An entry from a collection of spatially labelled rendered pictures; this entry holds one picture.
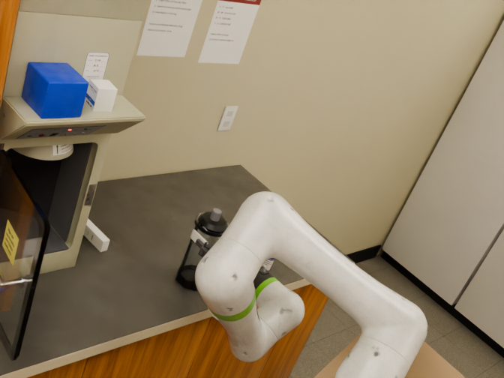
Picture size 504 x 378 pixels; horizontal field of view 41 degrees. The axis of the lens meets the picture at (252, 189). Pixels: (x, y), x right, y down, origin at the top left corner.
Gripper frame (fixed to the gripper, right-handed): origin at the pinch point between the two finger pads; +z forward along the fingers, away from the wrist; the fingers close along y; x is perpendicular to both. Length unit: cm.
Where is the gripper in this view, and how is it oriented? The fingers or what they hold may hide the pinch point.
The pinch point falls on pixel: (208, 235)
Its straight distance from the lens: 204.9
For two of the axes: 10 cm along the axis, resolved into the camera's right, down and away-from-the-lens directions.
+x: -3.4, 8.3, 4.5
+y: -7.0, 1.0, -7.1
